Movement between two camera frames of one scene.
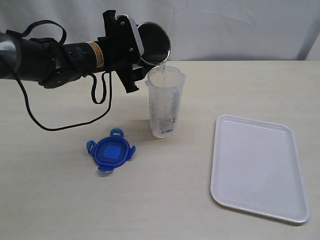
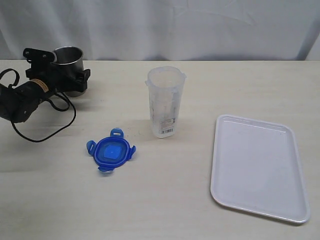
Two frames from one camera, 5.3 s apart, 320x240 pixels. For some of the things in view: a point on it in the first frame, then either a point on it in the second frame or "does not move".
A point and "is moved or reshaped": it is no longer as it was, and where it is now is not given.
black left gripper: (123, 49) → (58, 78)
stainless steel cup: (155, 42) is moved or reshaped
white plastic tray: (257, 168) does not move
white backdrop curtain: (198, 30) does not move
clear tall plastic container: (166, 85) does not move
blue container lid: (109, 152) does not move
